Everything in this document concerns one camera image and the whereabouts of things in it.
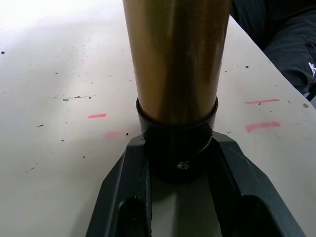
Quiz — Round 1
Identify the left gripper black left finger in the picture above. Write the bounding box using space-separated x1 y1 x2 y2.
85 134 155 237

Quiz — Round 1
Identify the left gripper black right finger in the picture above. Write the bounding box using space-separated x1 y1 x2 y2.
208 132 307 237

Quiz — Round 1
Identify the gold hand pump black hose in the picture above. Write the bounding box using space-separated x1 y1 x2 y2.
122 0 232 185

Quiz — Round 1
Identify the person in dark trousers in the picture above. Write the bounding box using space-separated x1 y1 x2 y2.
229 0 316 102

